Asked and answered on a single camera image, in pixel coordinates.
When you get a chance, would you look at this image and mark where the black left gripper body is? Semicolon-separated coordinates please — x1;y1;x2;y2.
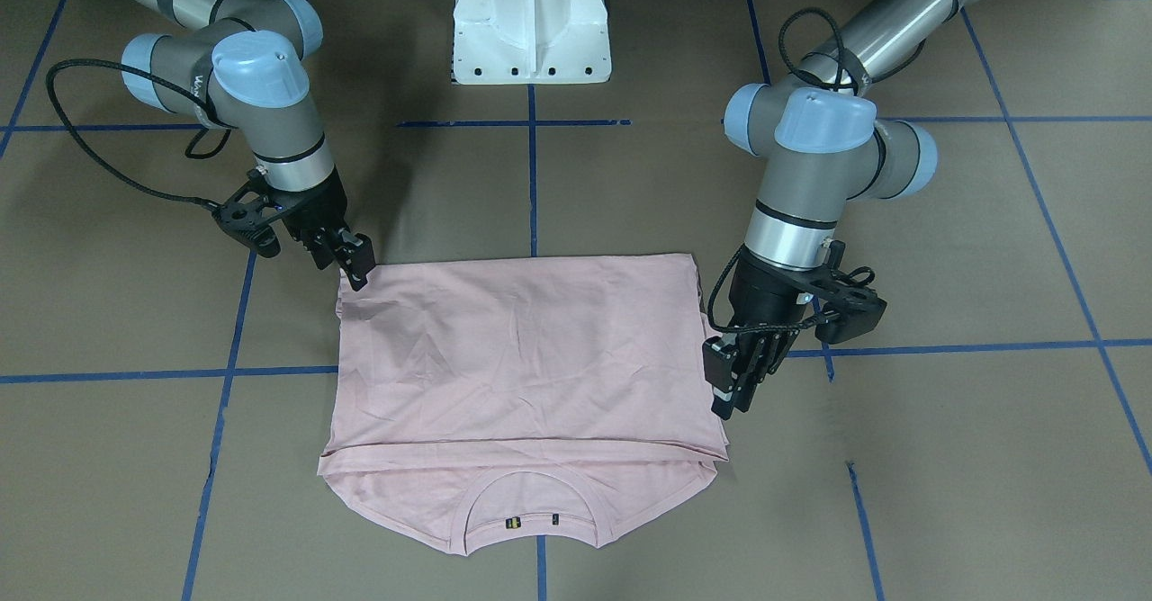
725;246;809;334

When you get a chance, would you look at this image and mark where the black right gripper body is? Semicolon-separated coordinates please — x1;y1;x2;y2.
270;174;348;251

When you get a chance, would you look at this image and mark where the pink Snoopy t-shirt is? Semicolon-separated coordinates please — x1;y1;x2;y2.
318;254;728;555

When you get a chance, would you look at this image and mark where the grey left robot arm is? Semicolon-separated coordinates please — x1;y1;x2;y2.
703;0;1144;420

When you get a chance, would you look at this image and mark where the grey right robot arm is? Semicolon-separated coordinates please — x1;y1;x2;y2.
114;0;376;290

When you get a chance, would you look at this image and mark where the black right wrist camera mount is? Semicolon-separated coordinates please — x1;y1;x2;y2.
212;177;285;259

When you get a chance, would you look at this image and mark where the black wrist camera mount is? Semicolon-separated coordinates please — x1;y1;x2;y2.
795;239;887;345
212;177;285;259

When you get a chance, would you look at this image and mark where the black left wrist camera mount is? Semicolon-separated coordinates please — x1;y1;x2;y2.
795;239;887;345

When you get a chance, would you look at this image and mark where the black braided cable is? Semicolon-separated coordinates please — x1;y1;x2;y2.
45;58;237;211
706;7;910;336

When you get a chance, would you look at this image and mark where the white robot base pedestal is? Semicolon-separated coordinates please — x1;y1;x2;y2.
450;0;613;85

